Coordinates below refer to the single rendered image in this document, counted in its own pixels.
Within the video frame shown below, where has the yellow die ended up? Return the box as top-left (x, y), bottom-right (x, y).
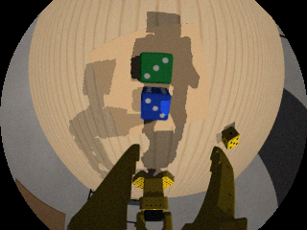
top-left (222, 126), bottom-right (240, 150)

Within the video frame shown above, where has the green die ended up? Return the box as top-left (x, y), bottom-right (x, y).
top-left (139, 52), bottom-right (174, 84)

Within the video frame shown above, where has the blue die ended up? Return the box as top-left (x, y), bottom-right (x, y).
top-left (140, 86), bottom-right (172, 121)

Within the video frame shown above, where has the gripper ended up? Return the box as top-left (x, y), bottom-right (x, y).
top-left (67, 144), bottom-right (248, 230)

